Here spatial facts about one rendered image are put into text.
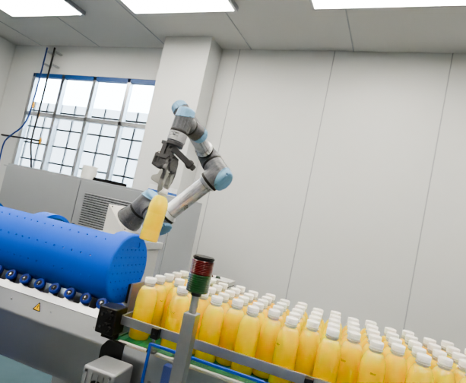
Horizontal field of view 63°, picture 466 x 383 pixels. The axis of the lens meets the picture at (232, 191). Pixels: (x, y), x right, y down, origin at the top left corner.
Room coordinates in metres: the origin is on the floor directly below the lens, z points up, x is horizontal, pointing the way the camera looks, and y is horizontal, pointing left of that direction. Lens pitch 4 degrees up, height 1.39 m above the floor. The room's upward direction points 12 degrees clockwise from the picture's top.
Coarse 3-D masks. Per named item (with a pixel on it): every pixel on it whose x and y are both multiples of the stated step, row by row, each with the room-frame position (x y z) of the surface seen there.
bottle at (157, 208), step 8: (160, 192) 1.51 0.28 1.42; (152, 200) 1.50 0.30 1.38; (160, 200) 1.49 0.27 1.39; (152, 208) 1.48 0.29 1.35; (160, 208) 1.48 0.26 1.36; (152, 216) 1.48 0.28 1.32; (160, 216) 1.49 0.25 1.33; (144, 224) 1.48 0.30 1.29; (152, 224) 1.47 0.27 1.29; (160, 224) 1.50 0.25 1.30; (144, 232) 1.47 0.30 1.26; (152, 232) 1.47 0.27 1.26; (152, 240) 1.48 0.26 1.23
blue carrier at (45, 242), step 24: (0, 216) 1.64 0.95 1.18; (24, 216) 1.64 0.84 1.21; (48, 216) 1.64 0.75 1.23; (0, 240) 1.59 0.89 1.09; (24, 240) 1.56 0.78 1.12; (48, 240) 1.53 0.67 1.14; (72, 240) 1.51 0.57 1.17; (96, 240) 1.50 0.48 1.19; (120, 240) 1.49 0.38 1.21; (0, 264) 1.65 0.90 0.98; (24, 264) 1.57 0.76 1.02; (48, 264) 1.52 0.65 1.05; (72, 264) 1.48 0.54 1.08; (96, 264) 1.45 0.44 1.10; (120, 264) 1.50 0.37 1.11; (144, 264) 1.69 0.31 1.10; (96, 288) 1.47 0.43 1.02; (120, 288) 1.54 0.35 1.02
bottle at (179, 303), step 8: (176, 296) 1.33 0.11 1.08; (184, 296) 1.34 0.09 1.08; (176, 304) 1.32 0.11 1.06; (184, 304) 1.32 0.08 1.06; (168, 312) 1.33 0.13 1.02; (176, 312) 1.31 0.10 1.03; (168, 320) 1.32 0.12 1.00; (176, 320) 1.31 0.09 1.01; (168, 328) 1.32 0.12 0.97; (176, 328) 1.32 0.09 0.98; (160, 344) 1.34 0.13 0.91; (168, 344) 1.31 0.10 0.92; (176, 344) 1.32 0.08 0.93
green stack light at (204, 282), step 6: (192, 276) 1.07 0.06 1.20; (198, 276) 1.06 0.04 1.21; (192, 282) 1.07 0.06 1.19; (198, 282) 1.06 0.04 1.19; (204, 282) 1.07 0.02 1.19; (210, 282) 1.09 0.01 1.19; (186, 288) 1.08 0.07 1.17; (192, 288) 1.06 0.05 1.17; (198, 288) 1.06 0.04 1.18; (204, 288) 1.07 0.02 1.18
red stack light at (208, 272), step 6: (192, 258) 1.08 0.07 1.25; (192, 264) 1.08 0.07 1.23; (198, 264) 1.06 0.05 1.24; (204, 264) 1.06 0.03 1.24; (210, 264) 1.07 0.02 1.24; (192, 270) 1.07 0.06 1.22; (198, 270) 1.06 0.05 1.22; (204, 270) 1.06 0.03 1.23; (210, 270) 1.07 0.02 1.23; (204, 276) 1.07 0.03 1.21; (210, 276) 1.08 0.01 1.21
